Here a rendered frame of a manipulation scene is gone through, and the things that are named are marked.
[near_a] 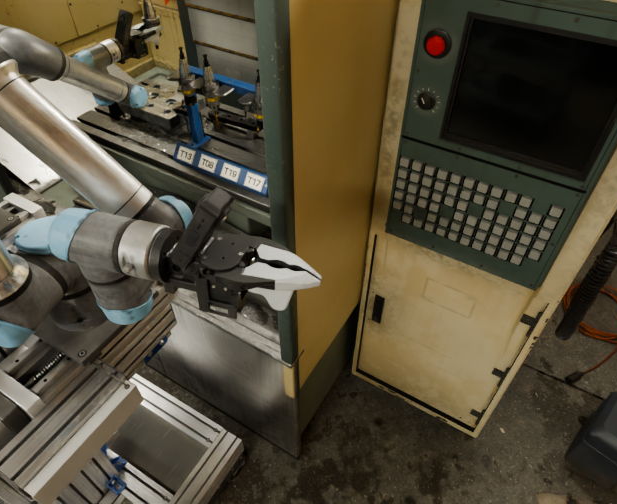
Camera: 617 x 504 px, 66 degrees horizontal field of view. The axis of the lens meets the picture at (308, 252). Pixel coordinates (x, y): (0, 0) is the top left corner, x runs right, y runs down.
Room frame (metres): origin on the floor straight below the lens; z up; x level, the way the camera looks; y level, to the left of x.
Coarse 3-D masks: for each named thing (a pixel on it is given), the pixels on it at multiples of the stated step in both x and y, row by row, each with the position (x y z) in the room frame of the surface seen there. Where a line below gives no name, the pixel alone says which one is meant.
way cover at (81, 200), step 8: (152, 192) 1.56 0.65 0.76; (160, 192) 1.55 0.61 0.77; (80, 200) 1.56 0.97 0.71; (184, 200) 1.49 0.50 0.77; (88, 208) 1.52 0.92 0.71; (96, 208) 1.50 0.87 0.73; (192, 208) 1.45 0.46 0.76; (224, 224) 1.38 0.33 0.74; (216, 232) 1.33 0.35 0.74; (224, 232) 1.34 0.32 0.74; (232, 232) 1.34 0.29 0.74; (240, 232) 1.34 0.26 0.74
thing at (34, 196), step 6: (30, 192) 1.71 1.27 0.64; (36, 192) 1.71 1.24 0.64; (30, 198) 1.66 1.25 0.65; (36, 198) 1.66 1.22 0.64; (42, 198) 1.66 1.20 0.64; (48, 198) 1.67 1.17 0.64; (54, 204) 1.62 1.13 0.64; (60, 204) 1.63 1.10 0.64; (60, 210) 1.58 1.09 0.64; (270, 312) 1.03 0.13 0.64; (270, 318) 1.00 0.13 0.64; (270, 324) 0.97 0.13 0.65; (276, 330) 0.94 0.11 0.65
